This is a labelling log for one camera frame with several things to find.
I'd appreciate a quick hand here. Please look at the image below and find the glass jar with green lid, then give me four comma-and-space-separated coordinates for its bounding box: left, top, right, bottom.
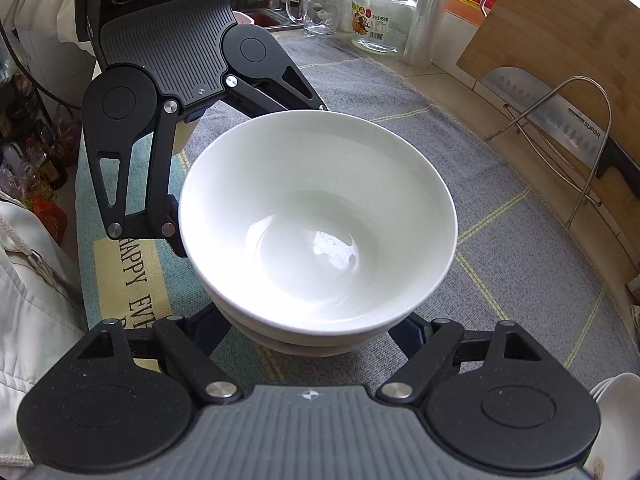
351, 0, 419, 55

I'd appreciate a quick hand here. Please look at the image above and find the orange plastic bag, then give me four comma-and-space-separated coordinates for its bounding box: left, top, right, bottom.
29, 194, 69, 247

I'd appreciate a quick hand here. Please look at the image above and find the stack of clear plastic cups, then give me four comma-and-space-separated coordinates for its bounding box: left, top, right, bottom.
404, 0, 459, 69

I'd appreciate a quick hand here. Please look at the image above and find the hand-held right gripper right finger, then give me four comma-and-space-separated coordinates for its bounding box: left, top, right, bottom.
375, 311, 551, 407

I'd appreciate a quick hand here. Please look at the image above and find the cluster of small bottles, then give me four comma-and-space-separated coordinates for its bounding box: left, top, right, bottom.
0, 74, 69, 197

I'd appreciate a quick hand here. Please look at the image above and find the white bowl with pink flowers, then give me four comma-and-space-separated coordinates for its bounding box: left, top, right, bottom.
178, 109, 459, 334
212, 299, 419, 347
239, 324, 401, 360

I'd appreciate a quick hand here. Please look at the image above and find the white plate with fruit print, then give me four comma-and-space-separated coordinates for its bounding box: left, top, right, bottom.
582, 372, 640, 480

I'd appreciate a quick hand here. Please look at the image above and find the black cable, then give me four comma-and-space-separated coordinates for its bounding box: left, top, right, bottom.
0, 10, 84, 112

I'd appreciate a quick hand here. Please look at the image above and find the kitchen knife with black handle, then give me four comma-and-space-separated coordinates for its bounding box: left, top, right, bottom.
480, 66, 640, 184

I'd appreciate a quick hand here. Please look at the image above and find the bamboo cutting board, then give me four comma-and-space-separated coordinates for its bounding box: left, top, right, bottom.
455, 0, 640, 223

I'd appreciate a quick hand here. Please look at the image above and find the clear glass mug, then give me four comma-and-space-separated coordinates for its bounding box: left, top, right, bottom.
285, 0, 347, 37

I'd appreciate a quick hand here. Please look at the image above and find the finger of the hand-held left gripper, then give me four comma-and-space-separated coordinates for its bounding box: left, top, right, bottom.
82, 97, 190, 260
222, 59, 330, 119

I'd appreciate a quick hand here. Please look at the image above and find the grey and teal checked mat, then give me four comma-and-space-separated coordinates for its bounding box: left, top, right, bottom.
75, 30, 640, 397

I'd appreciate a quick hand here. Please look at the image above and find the person's white jacket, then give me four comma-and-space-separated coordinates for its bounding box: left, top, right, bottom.
0, 199, 104, 467

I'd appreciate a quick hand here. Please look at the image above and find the metal wire rack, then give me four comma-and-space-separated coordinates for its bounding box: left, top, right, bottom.
483, 75, 614, 229

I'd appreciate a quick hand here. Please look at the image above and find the kitchen sink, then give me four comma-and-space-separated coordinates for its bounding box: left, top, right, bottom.
234, 7, 301, 31

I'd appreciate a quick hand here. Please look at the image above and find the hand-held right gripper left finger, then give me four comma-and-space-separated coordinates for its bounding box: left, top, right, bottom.
75, 304, 244, 407

